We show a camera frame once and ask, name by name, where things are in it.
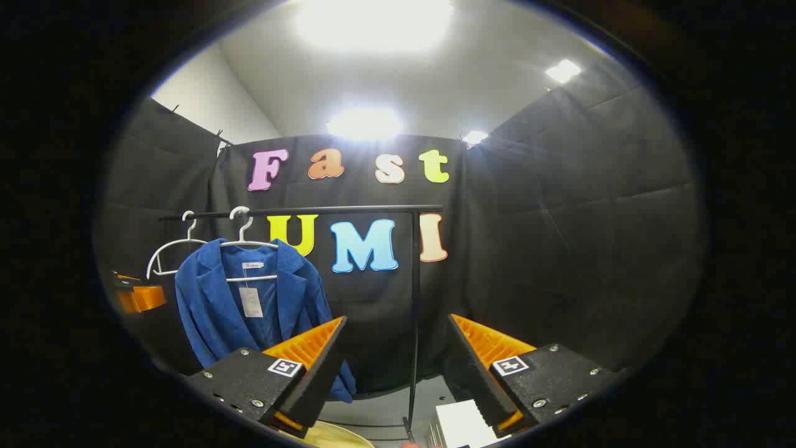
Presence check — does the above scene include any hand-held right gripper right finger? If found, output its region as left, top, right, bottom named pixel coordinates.
left=448, top=314, right=626, bottom=437

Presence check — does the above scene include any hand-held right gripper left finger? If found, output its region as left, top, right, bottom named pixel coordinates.
left=187, top=315, right=348, bottom=439

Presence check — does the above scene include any cream fabric laundry hamper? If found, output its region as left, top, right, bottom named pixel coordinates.
left=279, top=420, right=374, bottom=448

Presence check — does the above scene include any blue corduroy jacket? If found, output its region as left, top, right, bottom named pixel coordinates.
left=175, top=238, right=357, bottom=403

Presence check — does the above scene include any white plastic clothes hanger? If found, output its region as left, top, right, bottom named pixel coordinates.
left=146, top=210, right=208, bottom=279
left=221, top=207, right=279, bottom=282

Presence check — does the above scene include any black metal clothes rack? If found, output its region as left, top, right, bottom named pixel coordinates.
left=159, top=204, right=445, bottom=444

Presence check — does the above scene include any black backdrop cloth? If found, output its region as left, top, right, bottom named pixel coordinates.
left=93, top=59, right=706, bottom=394

